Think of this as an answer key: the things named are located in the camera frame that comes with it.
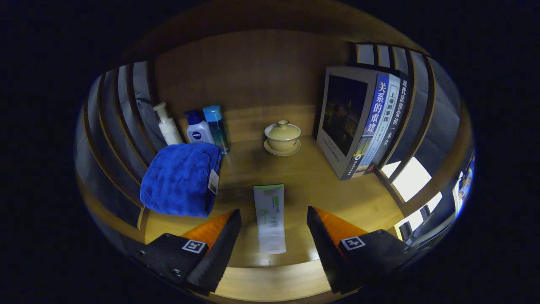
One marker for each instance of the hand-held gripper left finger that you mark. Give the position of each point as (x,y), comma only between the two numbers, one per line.
(221,253)

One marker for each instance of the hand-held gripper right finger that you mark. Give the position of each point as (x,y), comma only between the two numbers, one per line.
(327,253)

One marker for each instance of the white tube green label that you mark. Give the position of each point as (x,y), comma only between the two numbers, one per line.
(270,219)

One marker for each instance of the wooden countertop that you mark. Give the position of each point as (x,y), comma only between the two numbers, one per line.
(308,185)

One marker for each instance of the brown wooden cabinet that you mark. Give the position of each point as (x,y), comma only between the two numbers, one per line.
(253,71)

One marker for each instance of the folded blue towel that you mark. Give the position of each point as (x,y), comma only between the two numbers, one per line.
(177,177)

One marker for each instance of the white lotion bottle blue cap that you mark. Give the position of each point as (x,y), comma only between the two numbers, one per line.
(198,133)

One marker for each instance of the beige lidded tea cup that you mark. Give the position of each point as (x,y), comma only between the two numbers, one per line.
(282,137)

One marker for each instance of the teal clear bottle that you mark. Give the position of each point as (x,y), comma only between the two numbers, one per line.
(217,128)

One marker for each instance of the white pump bottle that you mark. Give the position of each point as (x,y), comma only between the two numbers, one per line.
(168,128)

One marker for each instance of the thick book blue spine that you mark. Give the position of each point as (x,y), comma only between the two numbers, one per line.
(346,114)

